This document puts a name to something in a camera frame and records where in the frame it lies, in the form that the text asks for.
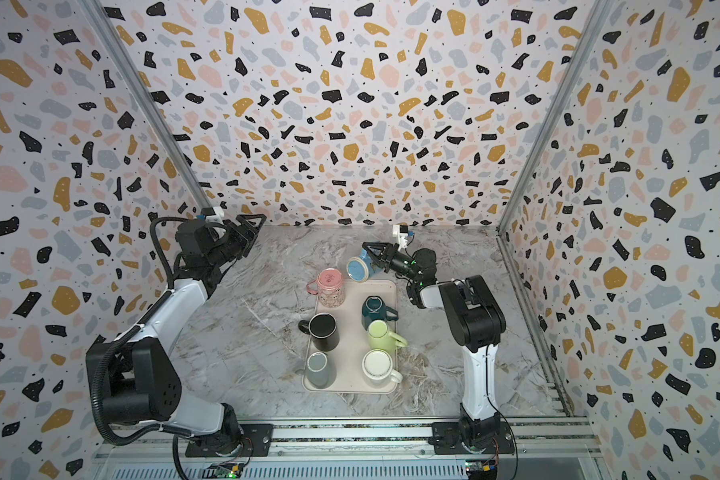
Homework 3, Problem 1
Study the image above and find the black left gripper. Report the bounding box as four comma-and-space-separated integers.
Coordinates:
207, 215, 265, 269

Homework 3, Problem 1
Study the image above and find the light blue butterfly mug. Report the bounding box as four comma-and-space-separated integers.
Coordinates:
346, 250, 378, 283

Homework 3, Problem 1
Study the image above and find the dark teal mug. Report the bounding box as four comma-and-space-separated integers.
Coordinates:
362, 296, 399, 330

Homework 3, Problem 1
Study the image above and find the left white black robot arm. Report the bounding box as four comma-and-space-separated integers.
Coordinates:
85, 209, 267, 456

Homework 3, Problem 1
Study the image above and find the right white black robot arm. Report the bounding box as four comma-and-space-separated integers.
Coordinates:
362, 242, 506, 453

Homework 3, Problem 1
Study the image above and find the pink ghost pattern mug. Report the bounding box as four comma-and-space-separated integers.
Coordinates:
306, 268, 345, 308

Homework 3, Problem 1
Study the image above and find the light green mug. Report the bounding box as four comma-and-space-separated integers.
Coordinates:
367, 320, 408, 355

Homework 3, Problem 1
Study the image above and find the black mug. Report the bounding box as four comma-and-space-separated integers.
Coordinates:
298, 313, 340, 352

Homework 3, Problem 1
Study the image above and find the white mug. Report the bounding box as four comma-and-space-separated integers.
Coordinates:
361, 349, 403, 388

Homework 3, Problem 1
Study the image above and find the grey mug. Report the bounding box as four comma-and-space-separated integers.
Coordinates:
297, 351, 337, 391

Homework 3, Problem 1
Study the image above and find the beige plastic tray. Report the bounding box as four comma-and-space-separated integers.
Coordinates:
302, 280, 398, 394

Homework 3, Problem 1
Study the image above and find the right circuit board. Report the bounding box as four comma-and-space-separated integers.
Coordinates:
465, 459, 498, 480

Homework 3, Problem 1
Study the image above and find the left green circuit board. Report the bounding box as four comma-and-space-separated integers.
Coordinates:
201, 462, 244, 479

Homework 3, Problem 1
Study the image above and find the left corner aluminium post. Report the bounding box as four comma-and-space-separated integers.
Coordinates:
79, 1, 213, 211

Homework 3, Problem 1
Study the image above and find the corner aluminium post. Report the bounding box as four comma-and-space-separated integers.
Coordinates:
497, 0, 613, 238
79, 1, 213, 211

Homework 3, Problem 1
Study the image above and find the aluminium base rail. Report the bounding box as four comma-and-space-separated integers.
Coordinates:
89, 416, 613, 480

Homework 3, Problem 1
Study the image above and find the right corner aluminium post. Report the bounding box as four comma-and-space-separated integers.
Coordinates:
497, 0, 613, 238

